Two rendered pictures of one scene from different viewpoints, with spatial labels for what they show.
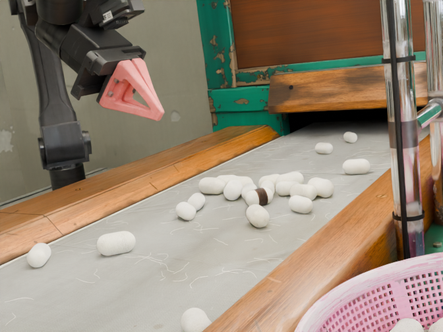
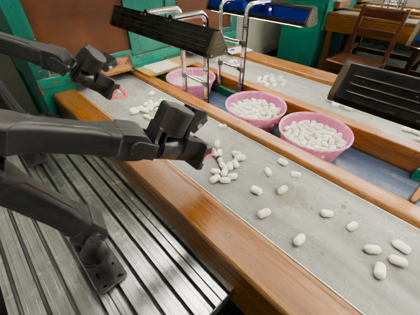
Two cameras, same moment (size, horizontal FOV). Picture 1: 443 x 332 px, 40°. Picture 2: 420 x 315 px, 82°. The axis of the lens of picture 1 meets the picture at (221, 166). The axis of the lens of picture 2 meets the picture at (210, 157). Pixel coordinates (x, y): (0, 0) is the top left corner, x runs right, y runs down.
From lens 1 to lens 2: 93 cm
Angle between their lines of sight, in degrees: 72
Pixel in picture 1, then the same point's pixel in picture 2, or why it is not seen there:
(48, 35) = (85, 79)
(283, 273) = (218, 114)
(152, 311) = (207, 131)
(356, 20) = (95, 42)
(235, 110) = (54, 87)
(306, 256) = (212, 110)
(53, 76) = (9, 96)
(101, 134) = not seen: outside the picture
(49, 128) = not seen: hidden behind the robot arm
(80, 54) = (104, 83)
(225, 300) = (210, 124)
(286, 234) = not seen: hidden behind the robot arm
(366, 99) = (114, 71)
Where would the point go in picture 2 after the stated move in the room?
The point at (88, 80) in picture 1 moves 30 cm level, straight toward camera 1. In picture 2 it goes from (109, 92) to (194, 94)
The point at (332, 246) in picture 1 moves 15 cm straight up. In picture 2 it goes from (210, 107) to (210, 73)
